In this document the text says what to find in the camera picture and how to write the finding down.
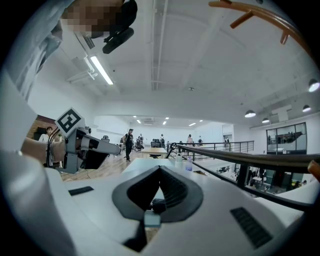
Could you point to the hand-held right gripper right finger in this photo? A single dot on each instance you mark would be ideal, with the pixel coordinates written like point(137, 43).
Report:
point(207, 225)

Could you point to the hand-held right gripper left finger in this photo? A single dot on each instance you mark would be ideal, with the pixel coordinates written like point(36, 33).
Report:
point(100, 220)

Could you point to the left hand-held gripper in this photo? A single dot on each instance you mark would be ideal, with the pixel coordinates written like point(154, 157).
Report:
point(69, 122)

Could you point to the person's left forearm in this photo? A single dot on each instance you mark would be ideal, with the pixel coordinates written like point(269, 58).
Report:
point(35, 150)

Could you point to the black office chair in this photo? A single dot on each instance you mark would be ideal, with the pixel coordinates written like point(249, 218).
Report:
point(140, 143)
point(155, 145)
point(105, 138)

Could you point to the light wooden desk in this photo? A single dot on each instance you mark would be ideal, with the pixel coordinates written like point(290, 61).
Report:
point(153, 150)

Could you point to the brown wooden organizer box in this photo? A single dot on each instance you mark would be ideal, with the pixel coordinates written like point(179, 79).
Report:
point(200, 173)

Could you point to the clear plastic bottle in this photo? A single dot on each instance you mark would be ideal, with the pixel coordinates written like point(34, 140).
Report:
point(189, 165)

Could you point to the row of ceiling panel lights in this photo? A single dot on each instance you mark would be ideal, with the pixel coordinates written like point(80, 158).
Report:
point(164, 122)

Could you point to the black metal railing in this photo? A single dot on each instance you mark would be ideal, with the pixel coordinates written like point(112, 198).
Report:
point(250, 157)

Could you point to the thin black balustrade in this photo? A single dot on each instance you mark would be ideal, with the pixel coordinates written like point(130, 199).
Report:
point(220, 143)

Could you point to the white tube ceiling light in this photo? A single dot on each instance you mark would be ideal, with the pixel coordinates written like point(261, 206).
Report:
point(102, 70)

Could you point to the ceiling air vent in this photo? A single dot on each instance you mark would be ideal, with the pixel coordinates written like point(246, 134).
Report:
point(88, 42)

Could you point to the white ceiling conduit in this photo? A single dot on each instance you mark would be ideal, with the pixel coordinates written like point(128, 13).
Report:
point(155, 50)

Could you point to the glass office partition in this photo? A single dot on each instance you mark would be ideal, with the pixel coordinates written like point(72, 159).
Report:
point(286, 137)

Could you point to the black pendant lamp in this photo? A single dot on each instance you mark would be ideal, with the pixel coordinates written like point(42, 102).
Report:
point(306, 108)
point(250, 114)
point(313, 86)
point(265, 120)

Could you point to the person's light blue shirt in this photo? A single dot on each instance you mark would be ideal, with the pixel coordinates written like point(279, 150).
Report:
point(35, 50)

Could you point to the person's head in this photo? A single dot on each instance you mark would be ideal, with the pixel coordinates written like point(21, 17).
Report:
point(92, 17)

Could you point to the brown wooden coat rack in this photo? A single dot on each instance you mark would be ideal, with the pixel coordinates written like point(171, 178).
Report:
point(275, 17)

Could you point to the black head-mounted camera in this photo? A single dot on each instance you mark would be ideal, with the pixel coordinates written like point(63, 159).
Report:
point(118, 41)

